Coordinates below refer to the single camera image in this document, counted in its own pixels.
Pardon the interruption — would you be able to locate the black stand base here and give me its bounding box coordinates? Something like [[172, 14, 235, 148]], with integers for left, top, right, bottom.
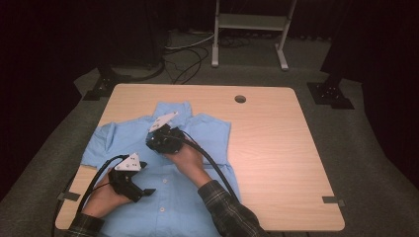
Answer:
[[82, 64, 133, 102], [306, 73, 356, 111]]

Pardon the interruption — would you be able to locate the person's right hand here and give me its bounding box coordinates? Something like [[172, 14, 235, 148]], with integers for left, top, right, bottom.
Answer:
[[161, 136, 212, 190]]

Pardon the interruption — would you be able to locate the dark curtain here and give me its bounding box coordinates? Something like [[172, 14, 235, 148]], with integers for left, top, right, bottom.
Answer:
[[0, 0, 103, 201], [319, 0, 419, 191]]

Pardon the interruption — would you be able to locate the white floor cable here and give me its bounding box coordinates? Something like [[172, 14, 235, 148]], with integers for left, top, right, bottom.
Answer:
[[164, 33, 215, 51]]

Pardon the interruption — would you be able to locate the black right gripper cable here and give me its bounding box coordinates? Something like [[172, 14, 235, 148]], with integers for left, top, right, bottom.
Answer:
[[177, 130, 240, 202]]

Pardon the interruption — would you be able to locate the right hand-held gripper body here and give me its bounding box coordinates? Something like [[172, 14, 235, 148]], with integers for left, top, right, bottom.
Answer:
[[145, 111, 186, 155]]

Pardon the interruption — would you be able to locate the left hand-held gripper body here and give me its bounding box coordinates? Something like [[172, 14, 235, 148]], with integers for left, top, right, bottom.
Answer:
[[108, 152, 148, 203]]

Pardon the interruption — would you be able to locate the person's left hand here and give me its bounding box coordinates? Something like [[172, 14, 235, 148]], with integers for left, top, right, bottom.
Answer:
[[81, 172, 133, 219]]

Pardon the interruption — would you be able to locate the white metal stand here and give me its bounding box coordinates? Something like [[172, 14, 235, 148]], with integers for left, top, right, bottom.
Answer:
[[210, 0, 297, 71]]

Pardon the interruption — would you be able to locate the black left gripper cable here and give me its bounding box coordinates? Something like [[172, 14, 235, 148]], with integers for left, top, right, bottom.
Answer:
[[51, 154, 130, 237]]

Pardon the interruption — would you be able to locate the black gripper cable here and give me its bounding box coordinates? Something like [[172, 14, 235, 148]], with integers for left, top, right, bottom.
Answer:
[[177, 130, 240, 202], [51, 154, 130, 237]]

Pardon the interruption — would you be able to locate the black floor cable bundle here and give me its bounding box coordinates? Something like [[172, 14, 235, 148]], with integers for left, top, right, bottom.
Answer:
[[218, 34, 252, 49]]

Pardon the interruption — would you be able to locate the light blue button shirt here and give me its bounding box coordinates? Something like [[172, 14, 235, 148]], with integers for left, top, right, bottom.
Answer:
[[80, 101, 242, 237]]

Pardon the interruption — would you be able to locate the grey tape strip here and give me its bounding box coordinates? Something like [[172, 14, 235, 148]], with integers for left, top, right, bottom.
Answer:
[[321, 196, 347, 208], [56, 192, 81, 202]]

